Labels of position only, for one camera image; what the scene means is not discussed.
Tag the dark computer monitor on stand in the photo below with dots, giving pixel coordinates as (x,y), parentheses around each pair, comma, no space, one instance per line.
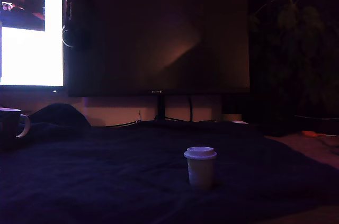
(159,41)

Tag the blue cloth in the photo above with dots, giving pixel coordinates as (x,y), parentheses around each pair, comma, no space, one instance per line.
(132,176)

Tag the white coffee capsule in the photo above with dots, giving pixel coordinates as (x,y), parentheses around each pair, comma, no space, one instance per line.
(200,167)

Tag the lit computer monitor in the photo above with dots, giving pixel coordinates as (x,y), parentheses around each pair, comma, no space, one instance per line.
(31,54)

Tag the pale round container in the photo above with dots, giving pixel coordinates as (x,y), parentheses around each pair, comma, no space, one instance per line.
(232,117)

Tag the leafy house plant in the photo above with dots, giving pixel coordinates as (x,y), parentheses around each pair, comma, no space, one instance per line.
(294,36)

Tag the black headphones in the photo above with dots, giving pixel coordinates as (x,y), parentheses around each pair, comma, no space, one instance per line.
(78,17)

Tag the small white flat object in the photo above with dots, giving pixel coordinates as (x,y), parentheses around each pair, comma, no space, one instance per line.
(240,122)

